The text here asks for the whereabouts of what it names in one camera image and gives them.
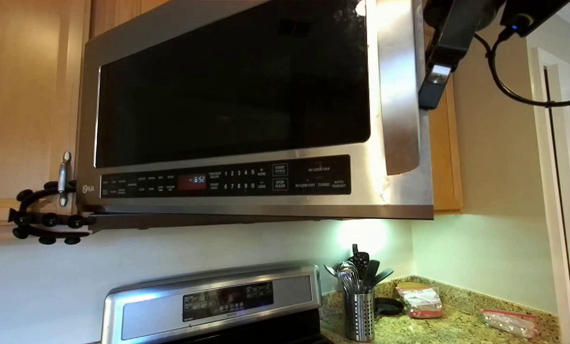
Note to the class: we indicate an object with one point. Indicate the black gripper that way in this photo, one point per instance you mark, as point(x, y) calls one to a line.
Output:
point(447, 12)

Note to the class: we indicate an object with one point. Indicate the stainless steel microwave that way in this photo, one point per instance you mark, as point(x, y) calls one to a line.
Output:
point(233, 88)

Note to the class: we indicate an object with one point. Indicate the small wooden cabinet door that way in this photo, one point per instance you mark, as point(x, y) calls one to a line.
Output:
point(124, 12)

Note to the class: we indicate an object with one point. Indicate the black spatula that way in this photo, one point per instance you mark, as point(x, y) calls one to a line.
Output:
point(359, 260)

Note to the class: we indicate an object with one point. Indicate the dark serving spoon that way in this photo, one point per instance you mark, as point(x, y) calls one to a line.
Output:
point(378, 277)

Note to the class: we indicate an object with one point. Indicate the shiny metal ladle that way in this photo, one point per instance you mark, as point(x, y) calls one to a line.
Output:
point(342, 276)

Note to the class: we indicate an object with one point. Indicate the red and white food package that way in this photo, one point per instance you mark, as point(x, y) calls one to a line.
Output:
point(419, 300)

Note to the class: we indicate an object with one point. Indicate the black round dish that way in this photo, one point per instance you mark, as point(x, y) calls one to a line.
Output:
point(388, 306)

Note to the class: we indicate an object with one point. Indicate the perforated metal utensil holder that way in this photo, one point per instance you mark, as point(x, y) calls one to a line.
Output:
point(359, 316)

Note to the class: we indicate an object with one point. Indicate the clear plastic bag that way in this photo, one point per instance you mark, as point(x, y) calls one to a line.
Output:
point(508, 323)

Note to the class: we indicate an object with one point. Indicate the stainless steel stove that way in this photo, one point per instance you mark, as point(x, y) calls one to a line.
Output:
point(214, 302)

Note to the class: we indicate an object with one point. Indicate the tall wooden cabinet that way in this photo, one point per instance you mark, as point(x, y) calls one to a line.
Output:
point(23, 96)

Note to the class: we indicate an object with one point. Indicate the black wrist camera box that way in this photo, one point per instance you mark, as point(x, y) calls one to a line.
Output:
point(535, 16)

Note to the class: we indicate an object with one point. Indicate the white door frame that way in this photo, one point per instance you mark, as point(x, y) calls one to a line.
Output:
point(562, 255)

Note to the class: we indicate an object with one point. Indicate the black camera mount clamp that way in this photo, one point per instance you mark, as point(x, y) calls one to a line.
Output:
point(42, 220)

